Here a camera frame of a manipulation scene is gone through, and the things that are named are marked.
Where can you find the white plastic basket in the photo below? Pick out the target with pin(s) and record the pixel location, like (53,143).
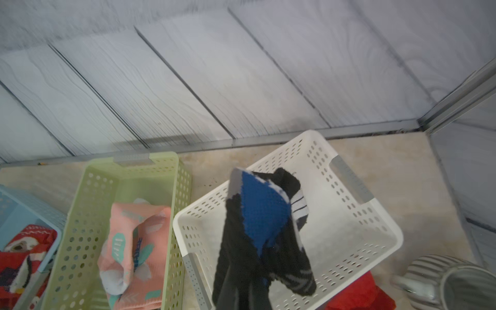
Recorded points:
(348,232)

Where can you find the red snowflake sock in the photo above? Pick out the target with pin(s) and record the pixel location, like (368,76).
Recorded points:
(363,294)

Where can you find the grey striped ceramic mug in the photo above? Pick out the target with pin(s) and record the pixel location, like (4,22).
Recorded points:
(443,282)

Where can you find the light blue plastic basket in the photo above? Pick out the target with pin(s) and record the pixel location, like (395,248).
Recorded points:
(18,210)

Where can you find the pink sock with teal leaves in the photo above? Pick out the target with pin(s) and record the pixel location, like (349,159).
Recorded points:
(134,256)

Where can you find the black blue sport sock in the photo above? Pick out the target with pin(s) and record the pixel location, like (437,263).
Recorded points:
(261,240)

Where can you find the light green plastic basket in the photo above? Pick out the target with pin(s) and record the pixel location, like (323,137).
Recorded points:
(160,179)

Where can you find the red bear Christmas sock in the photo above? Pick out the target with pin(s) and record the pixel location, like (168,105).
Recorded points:
(20,260)

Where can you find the right aluminium frame post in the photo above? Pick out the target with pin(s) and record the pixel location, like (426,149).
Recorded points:
(478,87)

